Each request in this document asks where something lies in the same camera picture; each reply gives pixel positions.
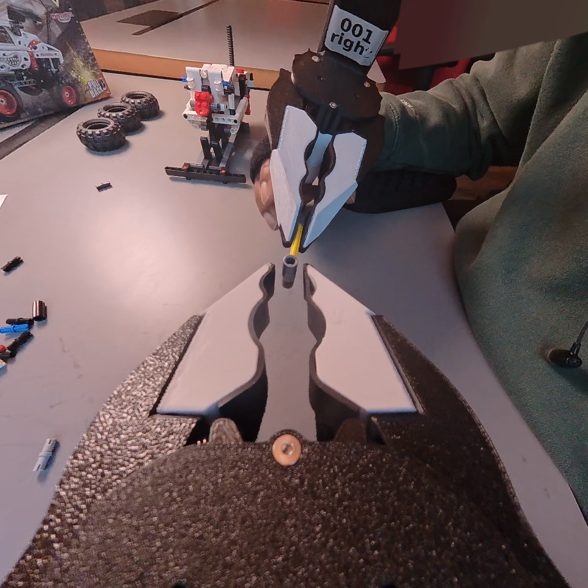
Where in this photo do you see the person's right hand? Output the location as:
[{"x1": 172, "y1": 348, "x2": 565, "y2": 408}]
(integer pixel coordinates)
[{"x1": 253, "y1": 156, "x2": 281, "y2": 230}]

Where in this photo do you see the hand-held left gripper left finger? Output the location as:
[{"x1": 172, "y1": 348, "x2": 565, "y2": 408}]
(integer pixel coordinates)
[{"x1": 155, "y1": 264, "x2": 276, "y2": 417}]

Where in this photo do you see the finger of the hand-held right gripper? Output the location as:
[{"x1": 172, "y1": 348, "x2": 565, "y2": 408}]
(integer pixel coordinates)
[
  {"x1": 269, "y1": 104, "x2": 319, "y2": 246},
  {"x1": 299, "y1": 132, "x2": 368, "y2": 251}
]

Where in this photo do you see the wooden-edged table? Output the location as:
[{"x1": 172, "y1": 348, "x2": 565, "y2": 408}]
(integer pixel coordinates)
[{"x1": 78, "y1": 0, "x2": 331, "y2": 90}]

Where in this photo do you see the black toy set box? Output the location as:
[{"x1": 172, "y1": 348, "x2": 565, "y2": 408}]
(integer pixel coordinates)
[{"x1": 0, "y1": 0, "x2": 111, "y2": 125}]

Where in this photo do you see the person's right forearm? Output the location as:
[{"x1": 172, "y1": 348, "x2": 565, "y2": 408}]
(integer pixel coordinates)
[{"x1": 375, "y1": 42, "x2": 561, "y2": 182}]

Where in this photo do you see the person's torso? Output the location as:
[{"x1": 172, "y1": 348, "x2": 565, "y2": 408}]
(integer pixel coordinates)
[{"x1": 450, "y1": 37, "x2": 588, "y2": 515}]

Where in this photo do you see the brick-built truck model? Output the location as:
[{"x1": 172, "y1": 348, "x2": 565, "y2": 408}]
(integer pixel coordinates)
[{"x1": 166, "y1": 26, "x2": 256, "y2": 184}]

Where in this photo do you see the black clothing toggle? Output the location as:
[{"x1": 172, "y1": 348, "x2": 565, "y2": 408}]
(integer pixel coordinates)
[{"x1": 548, "y1": 348, "x2": 582, "y2": 369}]

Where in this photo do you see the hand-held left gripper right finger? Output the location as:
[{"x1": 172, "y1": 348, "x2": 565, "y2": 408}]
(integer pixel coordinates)
[{"x1": 303, "y1": 265, "x2": 420, "y2": 417}]

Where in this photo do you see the pile of small brick pieces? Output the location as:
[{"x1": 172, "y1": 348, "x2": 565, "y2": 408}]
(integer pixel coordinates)
[{"x1": 0, "y1": 299, "x2": 48, "y2": 368}]

